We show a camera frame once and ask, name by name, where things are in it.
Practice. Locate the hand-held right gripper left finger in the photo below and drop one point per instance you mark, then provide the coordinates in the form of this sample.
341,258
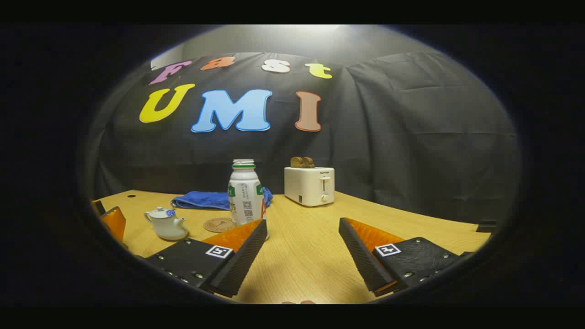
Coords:
244,260

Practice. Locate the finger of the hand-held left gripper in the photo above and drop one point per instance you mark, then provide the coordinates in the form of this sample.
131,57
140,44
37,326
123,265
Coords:
98,206
115,224

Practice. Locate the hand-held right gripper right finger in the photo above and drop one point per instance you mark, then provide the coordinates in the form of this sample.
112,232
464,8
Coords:
361,256

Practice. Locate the round wooden coaster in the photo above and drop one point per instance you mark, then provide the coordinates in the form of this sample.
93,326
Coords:
218,225

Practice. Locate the white teacup lid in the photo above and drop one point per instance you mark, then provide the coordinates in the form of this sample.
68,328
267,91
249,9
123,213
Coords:
161,213

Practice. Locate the white ceramic teacup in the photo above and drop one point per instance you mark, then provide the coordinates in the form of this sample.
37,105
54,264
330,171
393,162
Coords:
168,228

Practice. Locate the white plastic water bottle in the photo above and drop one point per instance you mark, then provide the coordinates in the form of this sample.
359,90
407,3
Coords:
244,196

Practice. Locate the blue towel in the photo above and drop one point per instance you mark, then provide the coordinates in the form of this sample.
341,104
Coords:
205,200

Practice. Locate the white toaster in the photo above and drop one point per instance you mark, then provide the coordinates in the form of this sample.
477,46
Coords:
307,185

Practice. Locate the brown bread slice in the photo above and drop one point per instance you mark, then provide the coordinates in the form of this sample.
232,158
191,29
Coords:
296,162
310,162

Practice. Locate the small black block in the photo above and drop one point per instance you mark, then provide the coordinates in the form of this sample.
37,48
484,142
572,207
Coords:
487,226

